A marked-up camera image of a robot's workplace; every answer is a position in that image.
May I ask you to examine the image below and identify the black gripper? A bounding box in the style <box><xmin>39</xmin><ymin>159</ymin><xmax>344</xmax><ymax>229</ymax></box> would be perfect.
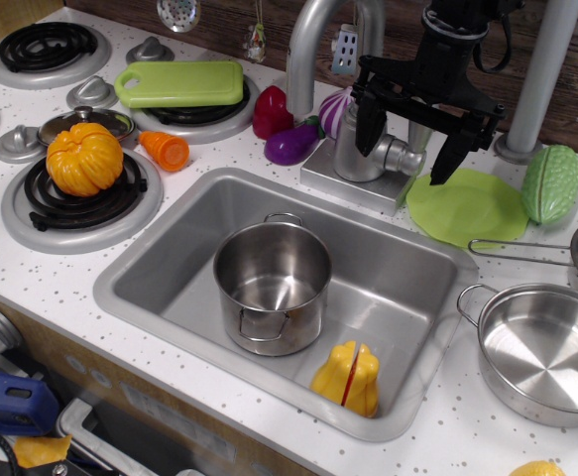
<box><xmin>353</xmin><ymin>13</ymin><xmax>508</xmax><ymax>185</ymax></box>

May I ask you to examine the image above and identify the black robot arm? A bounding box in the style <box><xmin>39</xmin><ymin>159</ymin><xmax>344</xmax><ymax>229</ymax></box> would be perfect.
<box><xmin>353</xmin><ymin>1</ymin><xmax>523</xmax><ymax>184</ymax></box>

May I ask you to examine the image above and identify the silver faucet lever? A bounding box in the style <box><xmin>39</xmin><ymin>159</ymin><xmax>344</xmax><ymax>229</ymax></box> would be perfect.
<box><xmin>369</xmin><ymin>122</ymin><xmax>433</xmax><ymax>177</ymax></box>

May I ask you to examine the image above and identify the grey vertical pole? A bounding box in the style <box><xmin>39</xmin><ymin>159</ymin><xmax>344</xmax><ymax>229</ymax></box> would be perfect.
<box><xmin>494</xmin><ymin>0</ymin><xmax>578</xmax><ymax>166</ymax></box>

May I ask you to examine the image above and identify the silver faucet with base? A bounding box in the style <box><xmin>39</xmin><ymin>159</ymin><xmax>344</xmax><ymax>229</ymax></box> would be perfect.
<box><xmin>287</xmin><ymin>0</ymin><xmax>431</xmax><ymax>216</ymax></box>

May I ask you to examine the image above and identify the purple white toy onion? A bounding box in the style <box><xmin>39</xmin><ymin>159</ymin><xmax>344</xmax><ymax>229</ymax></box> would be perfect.
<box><xmin>318</xmin><ymin>86</ymin><xmax>354</xmax><ymax>140</ymax></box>

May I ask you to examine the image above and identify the green plastic plate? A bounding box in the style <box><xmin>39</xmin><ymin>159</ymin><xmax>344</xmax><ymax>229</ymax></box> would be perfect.
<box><xmin>406</xmin><ymin>169</ymin><xmax>529</xmax><ymax>248</ymax></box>

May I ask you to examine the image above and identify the purple toy eggplant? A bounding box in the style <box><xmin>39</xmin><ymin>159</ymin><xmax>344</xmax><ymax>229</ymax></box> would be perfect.
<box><xmin>264</xmin><ymin>115</ymin><xmax>325</xmax><ymax>167</ymax></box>

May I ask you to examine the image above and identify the red toy pepper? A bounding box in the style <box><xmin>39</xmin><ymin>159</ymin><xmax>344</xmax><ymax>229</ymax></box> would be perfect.
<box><xmin>253</xmin><ymin>85</ymin><xmax>294</xmax><ymax>140</ymax></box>

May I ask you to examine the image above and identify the green toy bitter melon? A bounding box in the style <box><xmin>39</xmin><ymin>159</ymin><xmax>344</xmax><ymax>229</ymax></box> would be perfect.
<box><xmin>521</xmin><ymin>145</ymin><xmax>578</xmax><ymax>224</ymax></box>

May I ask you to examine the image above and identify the hanging glass ornament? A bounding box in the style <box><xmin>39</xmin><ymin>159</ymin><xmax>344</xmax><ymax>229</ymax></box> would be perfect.
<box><xmin>244</xmin><ymin>0</ymin><xmax>267</xmax><ymax>63</ymax></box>

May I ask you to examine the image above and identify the steel pot in sink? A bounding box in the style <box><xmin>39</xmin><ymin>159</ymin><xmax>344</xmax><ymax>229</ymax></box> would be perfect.
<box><xmin>213</xmin><ymin>212</ymin><xmax>332</xmax><ymax>357</ymax></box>

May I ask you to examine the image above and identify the back right stove burner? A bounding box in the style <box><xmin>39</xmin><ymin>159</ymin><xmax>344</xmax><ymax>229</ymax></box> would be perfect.
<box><xmin>131</xmin><ymin>76</ymin><xmax>260</xmax><ymax>145</ymax></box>

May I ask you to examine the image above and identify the orange toy carrot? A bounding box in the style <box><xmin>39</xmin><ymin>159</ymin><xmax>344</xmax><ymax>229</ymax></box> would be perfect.
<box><xmin>139</xmin><ymin>131</ymin><xmax>189</xmax><ymax>172</ymax></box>

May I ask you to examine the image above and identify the yellow toy pepper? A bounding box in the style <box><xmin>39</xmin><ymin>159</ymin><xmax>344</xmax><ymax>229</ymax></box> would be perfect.
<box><xmin>309</xmin><ymin>341</ymin><xmax>380</xmax><ymax>417</ymax></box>

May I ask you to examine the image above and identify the green cutting board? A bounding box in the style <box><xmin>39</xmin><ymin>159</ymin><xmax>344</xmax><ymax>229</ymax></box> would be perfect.
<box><xmin>114</xmin><ymin>60</ymin><xmax>244</xmax><ymax>109</ymax></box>

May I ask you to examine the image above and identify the hanging slotted spoon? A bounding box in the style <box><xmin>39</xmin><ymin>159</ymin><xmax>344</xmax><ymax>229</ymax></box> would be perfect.
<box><xmin>157</xmin><ymin>0</ymin><xmax>201</xmax><ymax>33</ymax></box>

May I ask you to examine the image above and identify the grey stove knob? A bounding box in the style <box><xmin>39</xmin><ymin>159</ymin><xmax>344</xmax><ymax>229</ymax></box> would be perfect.
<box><xmin>0</xmin><ymin>125</ymin><xmax>47</xmax><ymax>164</ymax></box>
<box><xmin>126</xmin><ymin>37</ymin><xmax>174</xmax><ymax>63</ymax></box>
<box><xmin>66</xmin><ymin>75</ymin><xmax>118</xmax><ymax>110</ymax></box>

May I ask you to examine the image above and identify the steel pot lid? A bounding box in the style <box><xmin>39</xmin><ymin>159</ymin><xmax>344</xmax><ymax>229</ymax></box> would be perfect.
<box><xmin>37</xmin><ymin>105</ymin><xmax>137</xmax><ymax>149</ymax></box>

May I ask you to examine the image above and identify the orange toy pumpkin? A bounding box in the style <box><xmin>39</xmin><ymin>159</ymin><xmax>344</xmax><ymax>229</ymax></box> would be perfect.
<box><xmin>46</xmin><ymin>123</ymin><xmax>124</xmax><ymax>197</ymax></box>

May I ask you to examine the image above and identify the yellow toy fruit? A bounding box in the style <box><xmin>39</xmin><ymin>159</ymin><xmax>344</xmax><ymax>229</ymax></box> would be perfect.
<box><xmin>510</xmin><ymin>460</ymin><xmax>566</xmax><ymax>476</ymax></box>

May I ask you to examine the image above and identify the front black stove burner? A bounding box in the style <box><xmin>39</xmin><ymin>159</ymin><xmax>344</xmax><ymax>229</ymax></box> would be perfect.
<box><xmin>1</xmin><ymin>150</ymin><xmax>163</xmax><ymax>255</ymax></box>

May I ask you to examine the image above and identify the back left stove burner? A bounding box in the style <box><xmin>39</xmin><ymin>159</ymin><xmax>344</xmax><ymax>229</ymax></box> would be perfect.
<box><xmin>0</xmin><ymin>22</ymin><xmax>111</xmax><ymax>90</ymax></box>

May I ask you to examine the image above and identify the blue clamp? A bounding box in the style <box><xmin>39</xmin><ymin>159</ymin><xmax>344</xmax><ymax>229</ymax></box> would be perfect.
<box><xmin>0</xmin><ymin>373</ymin><xmax>60</xmax><ymax>436</ymax></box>

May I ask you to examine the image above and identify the yellow object bottom left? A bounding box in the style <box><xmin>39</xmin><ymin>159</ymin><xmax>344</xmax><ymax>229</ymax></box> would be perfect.
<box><xmin>13</xmin><ymin>434</ymin><xmax>72</xmax><ymax>469</ymax></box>

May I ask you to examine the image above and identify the steel pan with loop handle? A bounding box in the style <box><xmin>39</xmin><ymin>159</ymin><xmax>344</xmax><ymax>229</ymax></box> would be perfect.
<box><xmin>467</xmin><ymin>284</ymin><xmax>578</xmax><ymax>427</ymax></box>

